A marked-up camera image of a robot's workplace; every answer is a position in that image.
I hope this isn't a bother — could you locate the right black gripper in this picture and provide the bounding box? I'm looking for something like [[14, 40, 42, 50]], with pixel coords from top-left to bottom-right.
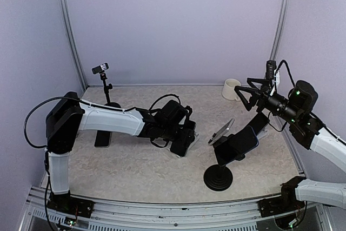
[[235, 77, 302, 124]]

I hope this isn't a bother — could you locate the white folding phone stand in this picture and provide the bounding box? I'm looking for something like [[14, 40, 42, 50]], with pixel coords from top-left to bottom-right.
[[169, 129, 199, 157]]

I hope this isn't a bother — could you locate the blue-edged black smartphone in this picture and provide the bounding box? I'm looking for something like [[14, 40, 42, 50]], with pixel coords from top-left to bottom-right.
[[214, 126, 259, 166]]

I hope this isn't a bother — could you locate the black smartphone white back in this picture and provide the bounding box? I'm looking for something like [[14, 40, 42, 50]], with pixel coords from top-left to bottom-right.
[[94, 130, 112, 148]]

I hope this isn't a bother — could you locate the black round-base phone stand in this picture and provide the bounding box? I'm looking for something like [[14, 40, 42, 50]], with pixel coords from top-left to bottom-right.
[[91, 63, 121, 108]]

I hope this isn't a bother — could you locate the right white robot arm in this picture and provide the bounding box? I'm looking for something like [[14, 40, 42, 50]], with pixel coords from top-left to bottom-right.
[[235, 78, 345, 212]]

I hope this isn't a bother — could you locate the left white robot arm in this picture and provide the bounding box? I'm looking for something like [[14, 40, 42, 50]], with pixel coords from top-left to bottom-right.
[[46, 92, 198, 212]]

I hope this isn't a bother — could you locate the cream ceramic mug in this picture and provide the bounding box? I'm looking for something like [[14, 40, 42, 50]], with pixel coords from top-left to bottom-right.
[[222, 78, 241, 101]]

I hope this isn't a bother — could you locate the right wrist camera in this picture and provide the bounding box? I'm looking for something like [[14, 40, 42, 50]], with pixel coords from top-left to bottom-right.
[[265, 60, 280, 92]]

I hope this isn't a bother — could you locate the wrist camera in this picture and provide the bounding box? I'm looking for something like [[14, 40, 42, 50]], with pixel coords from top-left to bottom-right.
[[182, 105, 192, 116], [265, 60, 280, 92]]

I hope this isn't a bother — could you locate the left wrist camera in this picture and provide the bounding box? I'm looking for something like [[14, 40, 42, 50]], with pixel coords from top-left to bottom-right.
[[182, 105, 192, 116]]

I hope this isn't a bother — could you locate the front aluminium rail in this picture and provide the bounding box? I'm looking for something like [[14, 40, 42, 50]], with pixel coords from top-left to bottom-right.
[[18, 187, 333, 231]]

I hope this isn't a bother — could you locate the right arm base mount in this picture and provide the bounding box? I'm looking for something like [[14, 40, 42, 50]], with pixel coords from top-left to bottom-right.
[[258, 196, 305, 217]]

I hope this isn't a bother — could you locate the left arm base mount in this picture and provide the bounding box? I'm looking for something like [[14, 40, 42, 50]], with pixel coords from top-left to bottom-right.
[[47, 197, 95, 218]]

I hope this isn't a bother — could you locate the right aluminium frame post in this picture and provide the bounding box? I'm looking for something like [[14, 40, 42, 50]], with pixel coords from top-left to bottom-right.
[[270, 0, 289, 60]]

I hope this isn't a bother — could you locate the aluminium frame post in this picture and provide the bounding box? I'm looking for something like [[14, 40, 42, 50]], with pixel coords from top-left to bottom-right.
[[59, 0, 88, 91], [270, 0, 289, 60]]

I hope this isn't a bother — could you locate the left aluminium frame post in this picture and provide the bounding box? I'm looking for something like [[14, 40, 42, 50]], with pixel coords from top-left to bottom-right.
[[59, 0, 88, 91]]

